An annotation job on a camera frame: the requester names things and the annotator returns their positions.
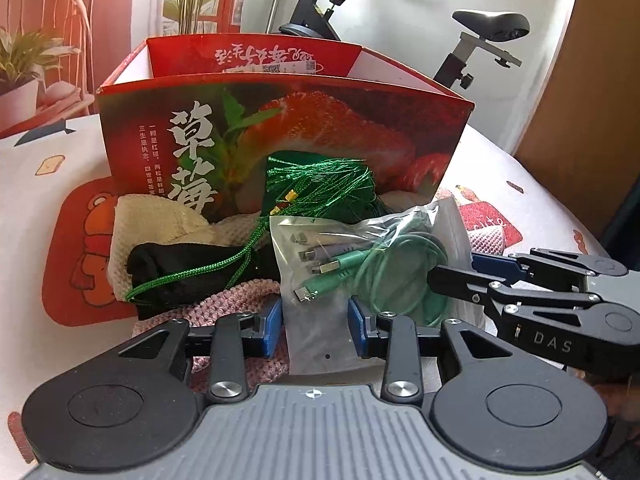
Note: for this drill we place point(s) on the red strawberry print cardboard box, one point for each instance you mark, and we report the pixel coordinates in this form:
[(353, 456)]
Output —
[(325, 125)]

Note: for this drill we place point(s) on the black exercise bike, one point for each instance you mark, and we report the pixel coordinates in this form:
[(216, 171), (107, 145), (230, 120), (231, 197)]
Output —
[(480, 22)]

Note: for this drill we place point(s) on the pink knitted cloth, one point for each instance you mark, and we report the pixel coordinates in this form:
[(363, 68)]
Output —
[(235, 295)]

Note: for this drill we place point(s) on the printed room scene wall tapestry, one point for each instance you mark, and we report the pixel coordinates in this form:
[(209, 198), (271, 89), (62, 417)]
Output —
[(60, 35)]

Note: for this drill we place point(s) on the cream knitted cloth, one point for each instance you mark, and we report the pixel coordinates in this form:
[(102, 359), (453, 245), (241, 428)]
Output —
[(150, 215)]

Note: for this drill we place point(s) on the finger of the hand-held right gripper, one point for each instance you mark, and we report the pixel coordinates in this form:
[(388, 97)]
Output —
[(465, 285), (560, 262)]

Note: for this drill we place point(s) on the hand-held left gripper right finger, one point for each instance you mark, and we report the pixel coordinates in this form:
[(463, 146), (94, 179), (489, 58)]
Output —
[(356, 325)]

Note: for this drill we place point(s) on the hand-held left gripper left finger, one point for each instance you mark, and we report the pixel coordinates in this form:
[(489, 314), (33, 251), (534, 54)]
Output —
[(273, 327)]

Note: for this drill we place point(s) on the black cloth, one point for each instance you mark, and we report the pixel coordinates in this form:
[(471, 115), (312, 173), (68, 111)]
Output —
[(160, 260)]

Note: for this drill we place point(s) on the white cartoon print tablecloth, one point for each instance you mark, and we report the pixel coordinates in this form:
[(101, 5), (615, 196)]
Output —
[(40, 200)]

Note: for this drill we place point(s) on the wooden door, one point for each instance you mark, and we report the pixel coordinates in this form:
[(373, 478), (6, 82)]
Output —
[(590, 110)]

